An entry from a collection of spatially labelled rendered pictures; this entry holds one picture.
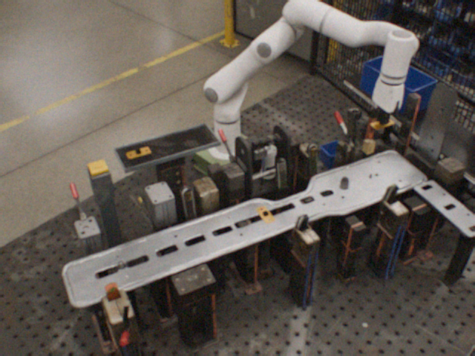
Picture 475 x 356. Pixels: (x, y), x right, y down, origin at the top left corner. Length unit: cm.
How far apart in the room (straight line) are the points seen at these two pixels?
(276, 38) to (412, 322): 113
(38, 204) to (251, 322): 203
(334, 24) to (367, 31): 11
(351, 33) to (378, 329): 103
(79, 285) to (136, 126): 254
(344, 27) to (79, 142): 267
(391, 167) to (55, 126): 285
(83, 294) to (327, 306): 88
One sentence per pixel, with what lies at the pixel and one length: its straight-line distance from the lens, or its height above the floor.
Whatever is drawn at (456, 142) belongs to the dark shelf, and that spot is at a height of 103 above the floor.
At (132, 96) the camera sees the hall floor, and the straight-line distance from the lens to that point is 450.
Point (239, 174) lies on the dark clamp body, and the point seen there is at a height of 108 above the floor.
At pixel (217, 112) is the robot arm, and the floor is 104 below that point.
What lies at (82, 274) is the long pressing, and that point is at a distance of 174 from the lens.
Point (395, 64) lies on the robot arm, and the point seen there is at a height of 151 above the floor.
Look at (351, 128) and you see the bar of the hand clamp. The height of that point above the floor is 114.
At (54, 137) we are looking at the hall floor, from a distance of 415.
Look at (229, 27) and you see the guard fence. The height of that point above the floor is 20.
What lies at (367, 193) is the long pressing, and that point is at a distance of 199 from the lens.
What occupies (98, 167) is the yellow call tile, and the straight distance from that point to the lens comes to 186.
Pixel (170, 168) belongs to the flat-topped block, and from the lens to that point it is 192.
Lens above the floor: 229
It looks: 40 degrees down
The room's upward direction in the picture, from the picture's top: straight up
